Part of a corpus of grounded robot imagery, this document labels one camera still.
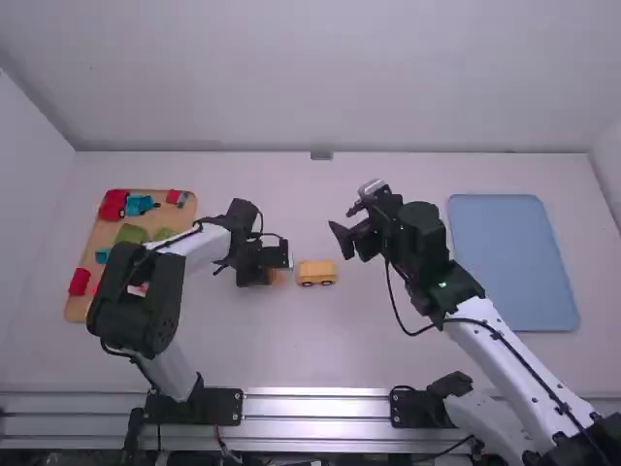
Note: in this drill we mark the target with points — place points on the yellow toy car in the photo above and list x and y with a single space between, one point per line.
315 271

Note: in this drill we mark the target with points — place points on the teal toy brick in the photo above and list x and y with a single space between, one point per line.
102 256
140 204

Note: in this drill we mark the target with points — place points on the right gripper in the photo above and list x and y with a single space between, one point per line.
378 238

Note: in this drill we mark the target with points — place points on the red toy car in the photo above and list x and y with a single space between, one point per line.
112 204

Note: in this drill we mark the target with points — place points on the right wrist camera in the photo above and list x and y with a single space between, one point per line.
376 188

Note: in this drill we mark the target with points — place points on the coral toy brick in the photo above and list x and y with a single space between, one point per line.
94 289

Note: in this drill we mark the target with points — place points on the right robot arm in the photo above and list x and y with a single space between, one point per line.
485 335

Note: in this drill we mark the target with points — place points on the tan tray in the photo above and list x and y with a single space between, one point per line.
160 216

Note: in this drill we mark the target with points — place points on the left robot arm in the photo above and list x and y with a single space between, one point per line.
160 310

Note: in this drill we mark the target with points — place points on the silver rails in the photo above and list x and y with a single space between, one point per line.
315 412

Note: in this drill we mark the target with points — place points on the green toy trailer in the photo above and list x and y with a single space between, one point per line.
130 233

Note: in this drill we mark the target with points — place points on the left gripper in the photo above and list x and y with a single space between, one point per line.
250 262

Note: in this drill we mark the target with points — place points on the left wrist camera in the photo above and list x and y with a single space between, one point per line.
286 255

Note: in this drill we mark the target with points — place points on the blue mat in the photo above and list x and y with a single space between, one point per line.
509 262

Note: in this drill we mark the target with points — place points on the grey toy brick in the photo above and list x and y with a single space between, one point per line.
183 199

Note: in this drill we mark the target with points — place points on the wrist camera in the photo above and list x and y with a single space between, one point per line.
286 255
376 188

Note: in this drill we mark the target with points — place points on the large red toy brick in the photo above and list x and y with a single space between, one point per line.
79 281

